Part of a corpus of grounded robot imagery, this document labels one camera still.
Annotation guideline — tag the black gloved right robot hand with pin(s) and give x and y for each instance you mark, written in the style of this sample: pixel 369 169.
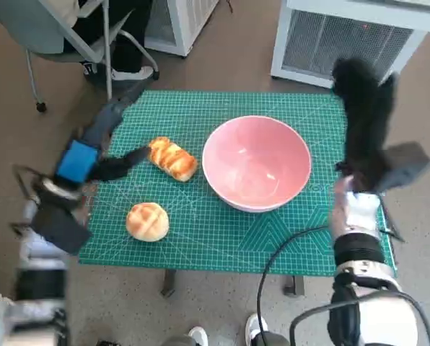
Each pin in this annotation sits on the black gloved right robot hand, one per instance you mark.
pixel 366 119

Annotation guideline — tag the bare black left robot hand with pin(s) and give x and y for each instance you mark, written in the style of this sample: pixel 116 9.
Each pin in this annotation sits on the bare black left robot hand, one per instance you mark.
pixel 76 162

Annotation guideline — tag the round scored toy bread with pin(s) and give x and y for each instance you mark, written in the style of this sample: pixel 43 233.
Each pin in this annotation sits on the round scored toy bread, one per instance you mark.
pixel 147 221

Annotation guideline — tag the long braided toy bread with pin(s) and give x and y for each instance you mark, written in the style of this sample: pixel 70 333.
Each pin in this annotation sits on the long braided toy bread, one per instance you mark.
pixel 173 158

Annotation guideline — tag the pink bowl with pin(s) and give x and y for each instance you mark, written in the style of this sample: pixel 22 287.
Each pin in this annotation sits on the pink bowl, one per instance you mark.
pixel 256 162

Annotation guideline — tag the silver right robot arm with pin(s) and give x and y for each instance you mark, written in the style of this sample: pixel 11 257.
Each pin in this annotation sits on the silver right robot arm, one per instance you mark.
pixel 359 252

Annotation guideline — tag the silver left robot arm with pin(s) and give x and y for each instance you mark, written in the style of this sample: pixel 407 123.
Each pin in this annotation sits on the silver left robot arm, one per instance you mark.
pixel 38 281

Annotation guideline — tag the white cabinet with mesh front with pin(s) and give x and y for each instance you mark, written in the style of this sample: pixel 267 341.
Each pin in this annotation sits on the white cabinet with mesh front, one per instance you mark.
pixel 345 39

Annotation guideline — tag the seated person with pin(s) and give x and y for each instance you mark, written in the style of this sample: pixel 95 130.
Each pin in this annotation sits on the seated person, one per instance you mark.
pixel 128 47

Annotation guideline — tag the grey office chair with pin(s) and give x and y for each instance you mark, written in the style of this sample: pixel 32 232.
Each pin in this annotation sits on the grey office chair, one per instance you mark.
pixel 24 29

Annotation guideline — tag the green cutting mat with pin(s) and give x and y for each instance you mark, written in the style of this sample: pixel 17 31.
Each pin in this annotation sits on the green cutting mat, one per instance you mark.
pixel 200 234

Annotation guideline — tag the black metal table leg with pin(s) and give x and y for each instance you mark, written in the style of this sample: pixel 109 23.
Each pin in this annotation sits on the black metal table leg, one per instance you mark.
pixel 295 286
pixel 169 283

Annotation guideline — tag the white slatted cabinet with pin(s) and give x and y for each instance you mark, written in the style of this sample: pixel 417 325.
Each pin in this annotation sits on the white slatted cabinet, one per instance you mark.
pixel 186 25

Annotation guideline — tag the person with white shoes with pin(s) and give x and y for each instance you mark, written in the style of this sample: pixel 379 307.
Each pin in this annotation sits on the person with white shoes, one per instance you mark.
pixel 253 326

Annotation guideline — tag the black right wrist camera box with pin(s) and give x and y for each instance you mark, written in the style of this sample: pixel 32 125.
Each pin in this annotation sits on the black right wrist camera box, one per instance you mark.
pixel 406 162

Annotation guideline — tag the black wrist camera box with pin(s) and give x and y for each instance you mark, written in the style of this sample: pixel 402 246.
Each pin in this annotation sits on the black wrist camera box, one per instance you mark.
pixel 60 227
pixel 406 162

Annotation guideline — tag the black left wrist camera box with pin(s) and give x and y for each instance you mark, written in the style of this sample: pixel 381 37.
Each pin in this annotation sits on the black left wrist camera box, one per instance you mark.
pixel 60 227

